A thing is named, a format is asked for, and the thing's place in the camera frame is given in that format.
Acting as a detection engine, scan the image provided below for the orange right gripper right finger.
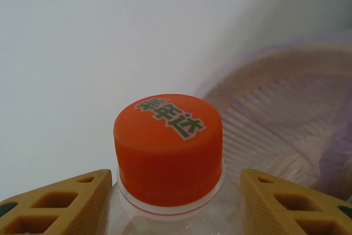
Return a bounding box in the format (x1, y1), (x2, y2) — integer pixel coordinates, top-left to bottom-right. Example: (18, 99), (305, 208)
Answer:
(241, 169), (352, 235)

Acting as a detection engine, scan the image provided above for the beige mesh waste bin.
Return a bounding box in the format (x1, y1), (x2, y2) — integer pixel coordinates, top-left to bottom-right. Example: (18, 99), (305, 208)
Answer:
(203, 45), (352, 200)

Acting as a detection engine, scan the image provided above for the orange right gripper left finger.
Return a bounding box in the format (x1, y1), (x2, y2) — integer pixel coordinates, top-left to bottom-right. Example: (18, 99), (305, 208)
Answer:
(0, 168), (113, 235)

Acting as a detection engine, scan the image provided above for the clear bottle orange label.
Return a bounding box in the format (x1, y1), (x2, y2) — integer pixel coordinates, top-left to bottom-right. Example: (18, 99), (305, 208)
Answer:
(101, 94), (258, 235)

